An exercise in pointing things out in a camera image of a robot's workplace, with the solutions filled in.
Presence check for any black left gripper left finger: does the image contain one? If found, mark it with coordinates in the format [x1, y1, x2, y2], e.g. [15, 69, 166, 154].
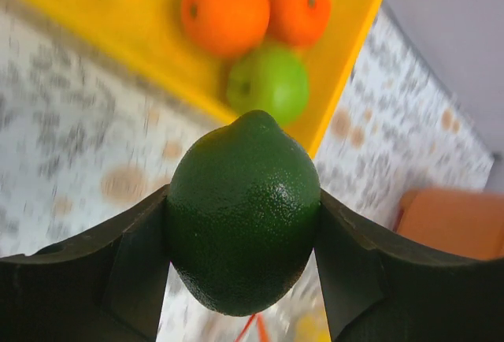
[23, 187, 169, 341]

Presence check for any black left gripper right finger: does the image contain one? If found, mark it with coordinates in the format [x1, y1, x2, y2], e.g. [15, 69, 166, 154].
[314, 193, 503, 341]

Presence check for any clear zip top bag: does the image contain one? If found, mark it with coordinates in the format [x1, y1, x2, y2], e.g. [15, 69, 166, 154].
[157, 255, 326, 342]

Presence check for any dark green fake avocado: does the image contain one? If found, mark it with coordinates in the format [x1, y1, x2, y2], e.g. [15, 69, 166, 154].
[166, 110, 321, 317]

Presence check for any light green fake apple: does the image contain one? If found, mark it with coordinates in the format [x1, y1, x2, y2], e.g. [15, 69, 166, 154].
[226, 45, 309, 126]

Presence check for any orange fake tangerine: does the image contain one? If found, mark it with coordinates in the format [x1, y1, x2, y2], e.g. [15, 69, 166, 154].
[269, 0, 332, 47]
[180, 0, 270, 58]

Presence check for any yellow fake lemon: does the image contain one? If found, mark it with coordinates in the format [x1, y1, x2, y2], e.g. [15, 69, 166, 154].
[294, 312, 332, 342]

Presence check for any orange plastic tub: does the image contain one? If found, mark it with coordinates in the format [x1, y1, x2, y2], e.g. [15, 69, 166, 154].
[394, 188, 503, 260]

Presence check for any yellow plastic tray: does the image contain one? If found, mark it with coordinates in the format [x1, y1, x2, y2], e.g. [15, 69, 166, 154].
[24, 0, 383, 155]

